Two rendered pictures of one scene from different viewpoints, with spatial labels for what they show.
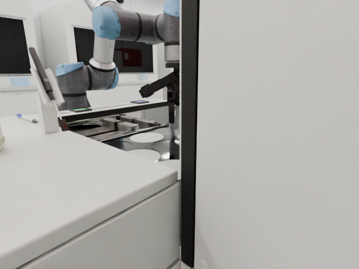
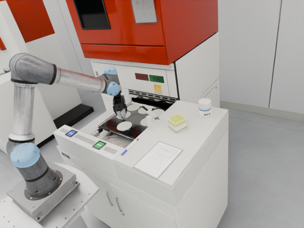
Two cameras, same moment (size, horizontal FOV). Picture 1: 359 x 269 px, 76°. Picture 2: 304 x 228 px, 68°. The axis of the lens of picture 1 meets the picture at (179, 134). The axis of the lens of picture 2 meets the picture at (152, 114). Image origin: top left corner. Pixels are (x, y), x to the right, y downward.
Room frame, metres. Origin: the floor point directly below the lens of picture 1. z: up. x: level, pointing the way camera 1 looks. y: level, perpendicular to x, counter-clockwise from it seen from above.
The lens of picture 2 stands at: (0.43, 1.33, 1.70)
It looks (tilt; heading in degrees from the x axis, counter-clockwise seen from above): 31 degrees down; 272
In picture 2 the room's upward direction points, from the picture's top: 11 degrees counter-clockwise
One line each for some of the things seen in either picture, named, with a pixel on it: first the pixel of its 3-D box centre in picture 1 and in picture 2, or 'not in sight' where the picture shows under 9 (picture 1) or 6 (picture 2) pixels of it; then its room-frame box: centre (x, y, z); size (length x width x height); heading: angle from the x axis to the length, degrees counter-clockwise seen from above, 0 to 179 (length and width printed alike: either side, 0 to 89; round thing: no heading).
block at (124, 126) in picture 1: (127, 127); (101, 138); (0.80, 0.19, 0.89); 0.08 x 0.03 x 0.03; 49
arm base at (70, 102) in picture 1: (73, 103); (40, 177); (1.06, 0.49, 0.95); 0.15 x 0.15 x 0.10
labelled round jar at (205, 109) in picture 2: not in sight; (205, 108); (0.16, 0.24, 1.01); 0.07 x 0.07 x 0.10
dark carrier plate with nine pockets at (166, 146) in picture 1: (170, 145); (135, 118); (0.58, 0.02, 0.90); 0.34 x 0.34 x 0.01; 49
